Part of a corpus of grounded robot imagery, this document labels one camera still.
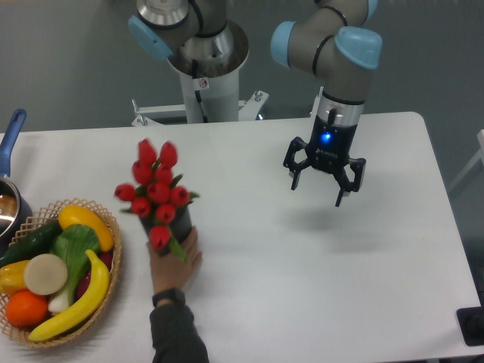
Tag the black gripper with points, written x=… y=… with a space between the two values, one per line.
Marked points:
x=327 y=151

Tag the dark grey ribbed vase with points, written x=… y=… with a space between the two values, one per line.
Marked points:
x=179 y=229

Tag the red tulip bouquet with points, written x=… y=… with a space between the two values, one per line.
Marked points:
x=157 y=194

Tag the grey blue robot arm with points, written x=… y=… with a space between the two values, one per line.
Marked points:
x=332 y=45

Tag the forearm in grey sleeve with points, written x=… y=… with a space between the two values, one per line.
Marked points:
x=174 y=335

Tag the person's hand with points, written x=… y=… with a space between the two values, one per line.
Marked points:
x=169 y=271

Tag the black wristwatch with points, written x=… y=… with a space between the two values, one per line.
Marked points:
x=173 y=295

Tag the black device at table edge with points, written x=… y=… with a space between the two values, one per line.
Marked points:
x=471 y=324

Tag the red pepper in basket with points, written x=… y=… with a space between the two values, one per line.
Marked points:
x=107 y=259

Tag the green bok choy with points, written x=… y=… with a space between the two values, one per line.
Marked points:
x=70 y=247

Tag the yellow banana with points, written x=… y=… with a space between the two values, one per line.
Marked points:
x=81 y=309

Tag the woven wicker basket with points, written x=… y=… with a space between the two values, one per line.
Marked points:
x=41 y=217

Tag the green cucumber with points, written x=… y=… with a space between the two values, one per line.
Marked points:
x=36 y=242

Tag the beige round disc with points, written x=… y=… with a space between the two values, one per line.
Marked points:
x=45 y=274

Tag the yellow bell pepper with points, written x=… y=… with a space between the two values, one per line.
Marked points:
x=12 y=280

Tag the orange fruit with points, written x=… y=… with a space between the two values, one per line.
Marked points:
x=26 y=309

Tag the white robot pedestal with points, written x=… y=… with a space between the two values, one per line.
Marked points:
x=208 y=69

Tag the white frame at right edge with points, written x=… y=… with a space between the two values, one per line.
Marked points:
x=470 y=170

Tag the blue handled saucepan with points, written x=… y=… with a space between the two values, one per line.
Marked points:
x=14 y=209

